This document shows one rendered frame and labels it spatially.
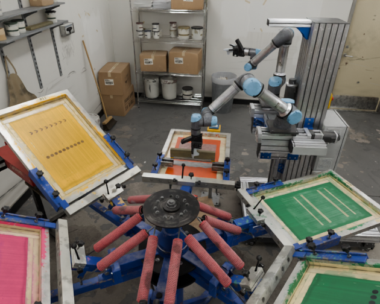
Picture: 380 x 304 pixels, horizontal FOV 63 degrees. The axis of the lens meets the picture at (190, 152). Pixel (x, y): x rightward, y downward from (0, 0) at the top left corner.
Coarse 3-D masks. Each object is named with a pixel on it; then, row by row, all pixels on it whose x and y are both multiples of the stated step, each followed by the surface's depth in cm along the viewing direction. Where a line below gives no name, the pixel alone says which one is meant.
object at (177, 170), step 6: (180, 138) 294; (180, 144) 285; (186, 144) 285; (168, 168) 252; (174, 168) 252; (180, 168) 252; (186, 168) 252; (174, 174) 245; (180, 174) 245; (186, 174) 245
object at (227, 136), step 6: (174, 132) 301; (180, 132) 300; (186, 132) 299; (204, 132) 298; (210, 132) 298; (216, 132) 298; (168, 138) 287; (228, 138) 288; (168, 144) 278; (228, 144) 279; (162, 150) 269; (228, 150) 270; (228, 156) 262
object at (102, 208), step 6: (30, 186) 231; (36, 186) 231; (90, 204) 220; (96, 204) 219; (96, 210) 218; (102, 210) 214; (108, 216) 210; (114, 216) 209; (114, 222) 208; (132, 234) 197
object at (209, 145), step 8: (208, 144) 285; (216, 144) 286; (216, 152) 274; (216, 160) 263; (192, 168) 252; (200, 168) 252; (208, 168) 253; (200, 176) 243; (208, 176) 244; (216, 176) 244
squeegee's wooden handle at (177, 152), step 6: (174, 150) 242; (180, 150) 242; (186, 150) 241; (198, 150) 241; (204, 150) 241; (180, 156) 245; (186, 156) 244; (198, 156) 242; (204, 156) 241; (210, 156) 240
